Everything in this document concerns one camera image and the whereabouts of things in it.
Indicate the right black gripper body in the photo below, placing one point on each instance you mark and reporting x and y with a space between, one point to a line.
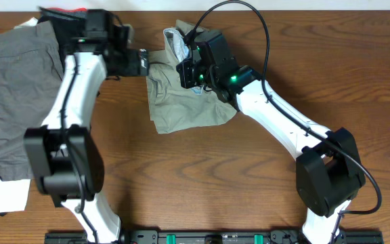
197 75

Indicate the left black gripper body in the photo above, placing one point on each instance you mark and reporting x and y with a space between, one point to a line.
125 64

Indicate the khaki green shorts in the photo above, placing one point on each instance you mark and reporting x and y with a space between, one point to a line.
172 107

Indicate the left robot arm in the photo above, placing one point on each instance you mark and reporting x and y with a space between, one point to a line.
65 161

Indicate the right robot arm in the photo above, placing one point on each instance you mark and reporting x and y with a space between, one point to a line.
328 169

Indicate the black shorts red waistband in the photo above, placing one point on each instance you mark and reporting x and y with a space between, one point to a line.
69 27

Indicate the grey shorts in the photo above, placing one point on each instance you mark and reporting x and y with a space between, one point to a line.
31 72

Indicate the white folded garment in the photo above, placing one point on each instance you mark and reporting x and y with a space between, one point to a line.
13 195

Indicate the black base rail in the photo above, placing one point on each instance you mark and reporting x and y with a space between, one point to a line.
275 236

